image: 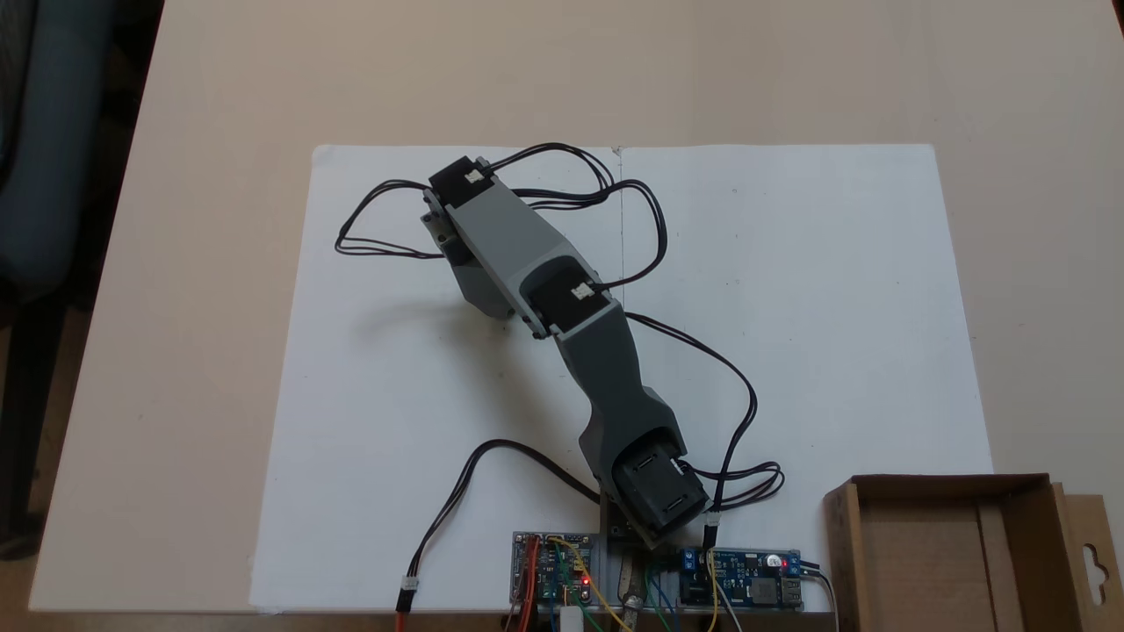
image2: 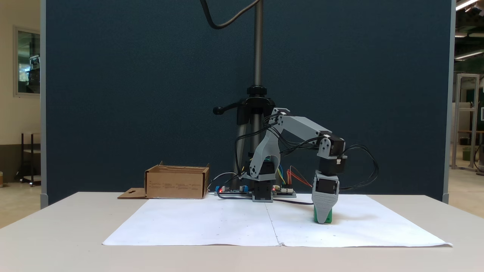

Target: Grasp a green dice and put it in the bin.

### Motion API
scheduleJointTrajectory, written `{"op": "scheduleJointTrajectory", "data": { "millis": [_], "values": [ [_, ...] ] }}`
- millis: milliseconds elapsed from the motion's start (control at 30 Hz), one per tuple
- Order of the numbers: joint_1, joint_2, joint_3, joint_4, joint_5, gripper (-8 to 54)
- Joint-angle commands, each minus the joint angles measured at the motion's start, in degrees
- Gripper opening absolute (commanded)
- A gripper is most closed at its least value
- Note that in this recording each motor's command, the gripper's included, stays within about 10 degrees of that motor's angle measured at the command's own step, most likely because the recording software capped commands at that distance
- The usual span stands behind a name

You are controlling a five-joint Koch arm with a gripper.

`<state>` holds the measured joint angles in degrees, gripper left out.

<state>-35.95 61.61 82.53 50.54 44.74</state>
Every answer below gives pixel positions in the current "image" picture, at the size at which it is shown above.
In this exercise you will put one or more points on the brown cardboard box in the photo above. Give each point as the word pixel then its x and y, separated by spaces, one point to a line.
pixel 931 562

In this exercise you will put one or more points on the small white cylinder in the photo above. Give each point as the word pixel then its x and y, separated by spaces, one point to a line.
pixel 572 621

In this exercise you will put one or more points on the white paper sheet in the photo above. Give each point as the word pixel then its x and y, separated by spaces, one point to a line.
pixel 878 351

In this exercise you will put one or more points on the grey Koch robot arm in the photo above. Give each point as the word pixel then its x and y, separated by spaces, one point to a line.
pixel 615 377

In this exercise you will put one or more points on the blue power circuit board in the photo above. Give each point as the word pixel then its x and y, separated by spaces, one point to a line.
pixel 746 584

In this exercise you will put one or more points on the motor driver circuit board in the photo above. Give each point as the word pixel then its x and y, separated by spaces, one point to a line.
pixel 544 570

